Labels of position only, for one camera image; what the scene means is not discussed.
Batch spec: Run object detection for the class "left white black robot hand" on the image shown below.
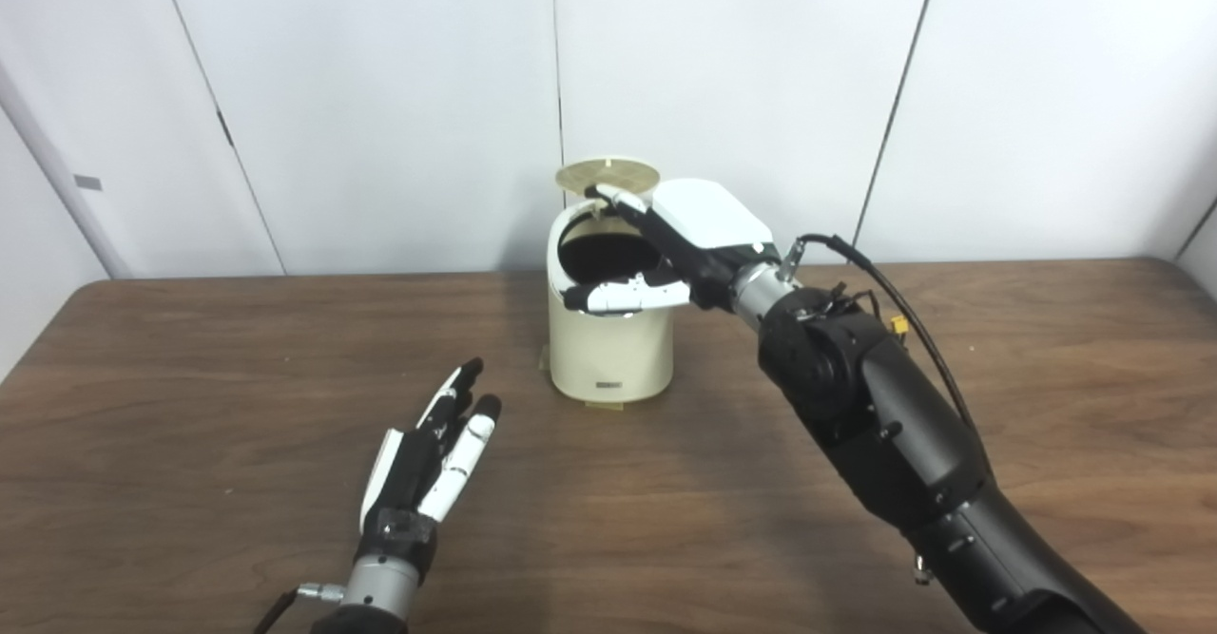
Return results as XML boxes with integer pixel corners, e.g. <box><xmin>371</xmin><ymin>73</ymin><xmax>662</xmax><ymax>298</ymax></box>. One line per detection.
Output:
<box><xmin>358</xmin><ymin>358</ymin><xmax>503</xmax><ymax>583</ymax></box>

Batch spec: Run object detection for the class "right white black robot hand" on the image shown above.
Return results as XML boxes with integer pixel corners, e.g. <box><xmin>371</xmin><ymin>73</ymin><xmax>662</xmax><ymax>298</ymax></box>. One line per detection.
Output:
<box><xmin>563</xmin><ymin>178</ymin><xmax>776</xmax><ymax>317</ymax></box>

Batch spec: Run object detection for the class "round cream bin lid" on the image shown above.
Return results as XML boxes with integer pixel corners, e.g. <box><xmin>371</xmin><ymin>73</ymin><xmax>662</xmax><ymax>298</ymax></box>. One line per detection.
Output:
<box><xmin>555</xmin><ymin>155</ymin><xmax>661</xmax><ymax>200</ymax></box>

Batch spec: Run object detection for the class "cream-colored desktop trash bin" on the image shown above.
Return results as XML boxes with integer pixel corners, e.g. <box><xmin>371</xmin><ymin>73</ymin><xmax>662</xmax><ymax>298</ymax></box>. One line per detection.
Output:
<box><xmin>547</xmin><ymin>202</ymin><xmax>678</xmax><ymax>404</ymax></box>

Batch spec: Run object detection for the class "black bin liner bag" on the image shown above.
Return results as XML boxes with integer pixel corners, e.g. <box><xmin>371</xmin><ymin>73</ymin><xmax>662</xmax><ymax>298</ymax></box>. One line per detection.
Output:
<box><xmin>558</xmin><ymin>225</ymin><xmax>666</xmax><ymax>283</ymax></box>

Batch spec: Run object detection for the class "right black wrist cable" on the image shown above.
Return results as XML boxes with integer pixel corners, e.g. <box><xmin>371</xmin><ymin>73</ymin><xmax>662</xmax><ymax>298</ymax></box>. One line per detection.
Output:
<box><xmin>780</xmin><ymin>233</ymin><xmax>980</xmax><ymax>435</ymax></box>

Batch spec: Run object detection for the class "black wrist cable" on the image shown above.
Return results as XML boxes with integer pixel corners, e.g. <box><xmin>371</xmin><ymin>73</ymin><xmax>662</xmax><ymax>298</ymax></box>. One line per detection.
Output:
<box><xmin>252</xmin><ymin>582</ymin><xmax>345</xmax><ymax>634</ymax></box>
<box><xmin>780</xmin><ymin>233</ymin><xmax>980</xmax><ymax>435</ymax></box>

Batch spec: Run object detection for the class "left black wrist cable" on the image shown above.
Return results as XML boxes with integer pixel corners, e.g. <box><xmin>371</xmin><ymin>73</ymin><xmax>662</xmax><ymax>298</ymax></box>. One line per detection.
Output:
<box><xmin>252</xmin><ymin>582</ymin><xmax>345</xmax><ymax>634</ymax></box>

